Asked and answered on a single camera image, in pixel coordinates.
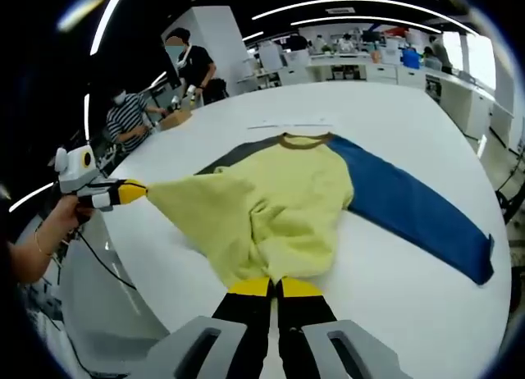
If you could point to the ceiling air vent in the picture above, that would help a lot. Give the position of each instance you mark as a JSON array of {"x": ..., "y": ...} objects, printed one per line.
[{"x": 340, "y": 10}]

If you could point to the person's left hand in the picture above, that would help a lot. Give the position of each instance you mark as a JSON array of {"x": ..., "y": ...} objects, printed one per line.
[{"x": 67, "y": 217}]

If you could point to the white counter with cabinets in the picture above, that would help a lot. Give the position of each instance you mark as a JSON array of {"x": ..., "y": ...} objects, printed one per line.
[{"x": 369, "y": 73}]

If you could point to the straight ceiling light strip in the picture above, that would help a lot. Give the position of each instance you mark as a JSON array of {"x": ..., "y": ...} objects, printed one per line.
[{"x": 107, "y": 18}]

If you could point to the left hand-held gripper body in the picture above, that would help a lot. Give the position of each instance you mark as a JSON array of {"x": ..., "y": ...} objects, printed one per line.
[{"x": 76, "y": 165}]

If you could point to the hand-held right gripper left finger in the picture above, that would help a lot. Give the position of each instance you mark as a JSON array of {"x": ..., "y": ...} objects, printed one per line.
[{"x": 246, "y": 325}]

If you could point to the black bag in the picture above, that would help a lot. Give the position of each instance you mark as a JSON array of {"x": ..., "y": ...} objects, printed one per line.
[{"x": 217, "y": 91}]

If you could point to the short curved ceiling light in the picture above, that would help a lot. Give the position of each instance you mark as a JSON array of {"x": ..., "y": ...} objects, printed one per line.
[{"x": 369, "y": 19}]

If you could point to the long curved ceiling light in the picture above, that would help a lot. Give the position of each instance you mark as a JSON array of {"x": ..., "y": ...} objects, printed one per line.
[{"x": 369, "y": 1}]

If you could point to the blue plastic bin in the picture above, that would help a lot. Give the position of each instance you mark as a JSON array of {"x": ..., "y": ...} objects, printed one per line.
[{"x": 412, "y": 60}]

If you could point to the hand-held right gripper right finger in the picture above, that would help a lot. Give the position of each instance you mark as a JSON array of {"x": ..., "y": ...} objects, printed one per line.
[{"x": 303, "y": 321}]

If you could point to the brown cardboard box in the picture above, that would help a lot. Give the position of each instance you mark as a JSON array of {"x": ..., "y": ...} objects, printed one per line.
[{"x": 174, "y": 120}]

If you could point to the yellow garment with blue sleeve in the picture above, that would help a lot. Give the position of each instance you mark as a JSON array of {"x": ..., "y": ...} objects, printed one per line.
[{"x": 295, "y": 190}]

